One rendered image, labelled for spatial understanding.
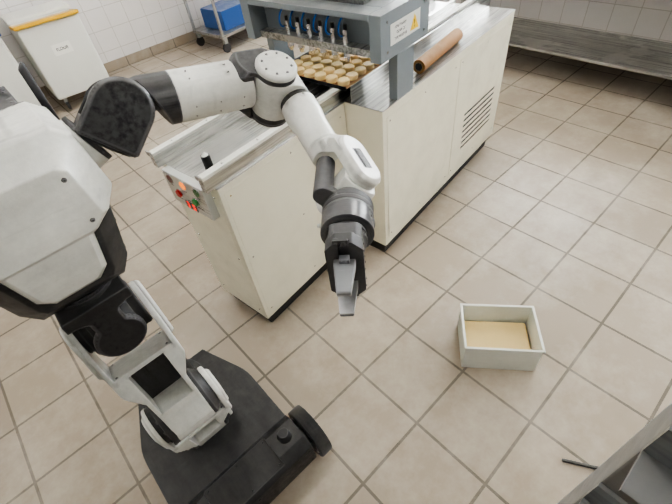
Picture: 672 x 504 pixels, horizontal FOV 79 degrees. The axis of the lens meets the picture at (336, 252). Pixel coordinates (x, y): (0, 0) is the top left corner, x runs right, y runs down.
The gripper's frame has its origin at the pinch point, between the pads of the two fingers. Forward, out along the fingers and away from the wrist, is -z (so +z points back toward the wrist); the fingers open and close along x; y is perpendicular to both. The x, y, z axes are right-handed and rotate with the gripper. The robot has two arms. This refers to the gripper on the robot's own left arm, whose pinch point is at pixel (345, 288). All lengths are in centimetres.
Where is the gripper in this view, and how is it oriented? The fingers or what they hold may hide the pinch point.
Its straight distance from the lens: 58.7
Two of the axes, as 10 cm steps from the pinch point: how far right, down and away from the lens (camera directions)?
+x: -1.1, -6.9, -7.2
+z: 0.4, -7.3, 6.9
